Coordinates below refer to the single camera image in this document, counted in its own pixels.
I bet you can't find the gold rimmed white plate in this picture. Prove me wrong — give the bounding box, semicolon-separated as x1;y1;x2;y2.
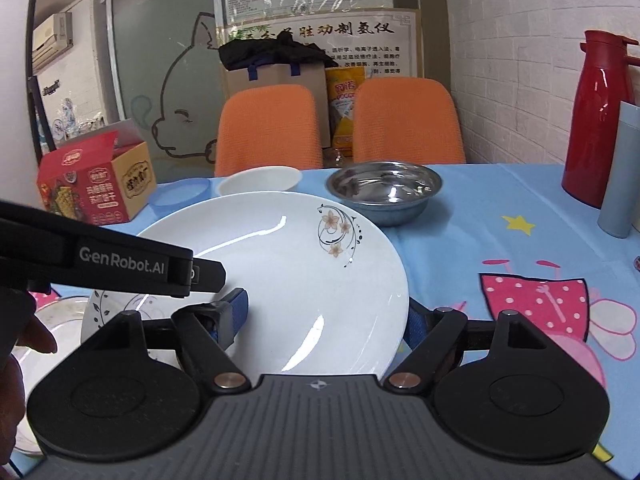
8;294;181;456

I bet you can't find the white calligraphy poster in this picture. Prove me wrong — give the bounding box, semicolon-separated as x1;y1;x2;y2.
220;8;424;77

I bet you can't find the brown paper bag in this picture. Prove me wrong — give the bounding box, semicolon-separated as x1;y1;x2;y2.
224;63;331;148

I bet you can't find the right orange chair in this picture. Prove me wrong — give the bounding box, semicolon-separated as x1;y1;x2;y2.
352;77;465;165

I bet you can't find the black cloth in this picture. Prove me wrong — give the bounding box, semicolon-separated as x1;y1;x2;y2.
218;32;338;70

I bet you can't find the grey blue tumbler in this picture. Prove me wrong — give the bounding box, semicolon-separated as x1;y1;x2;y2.
598;102;639;238

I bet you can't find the red cracker box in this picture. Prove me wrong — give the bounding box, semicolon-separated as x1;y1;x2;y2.
37;119;157;226

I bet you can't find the blue cartoon tablecloth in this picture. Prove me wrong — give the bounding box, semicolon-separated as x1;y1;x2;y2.
0;161;640;470

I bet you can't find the wall air conditioner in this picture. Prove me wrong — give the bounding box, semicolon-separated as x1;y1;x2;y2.
32;12;73;73

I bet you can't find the person's left hand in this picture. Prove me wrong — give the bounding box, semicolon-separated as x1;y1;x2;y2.
0;316;58;466

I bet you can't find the black stand pole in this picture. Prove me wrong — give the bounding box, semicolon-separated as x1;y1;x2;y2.
26;0;56;165

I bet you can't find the white ceramic bowl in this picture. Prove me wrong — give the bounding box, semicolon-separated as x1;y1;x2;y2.
216;166;303;196

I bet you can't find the blue plastic bowl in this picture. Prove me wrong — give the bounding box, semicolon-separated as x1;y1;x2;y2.
148;178;212;218

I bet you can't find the orange chair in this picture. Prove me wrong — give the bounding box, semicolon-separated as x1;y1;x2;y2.
352;77;465;165
215;84;323;177

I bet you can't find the yellow snack bag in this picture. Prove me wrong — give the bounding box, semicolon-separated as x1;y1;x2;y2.
326;66;366;158

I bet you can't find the red thermos jug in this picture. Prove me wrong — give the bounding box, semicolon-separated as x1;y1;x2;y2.
562;29;639;208

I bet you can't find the stainless steel bowl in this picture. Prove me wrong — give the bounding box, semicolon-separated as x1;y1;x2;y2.
326;160;442;226

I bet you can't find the left orange chair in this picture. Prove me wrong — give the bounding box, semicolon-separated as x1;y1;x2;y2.
215;84;323;177

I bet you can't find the white floral plate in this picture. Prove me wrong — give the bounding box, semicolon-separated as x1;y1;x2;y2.
142;192;409;379

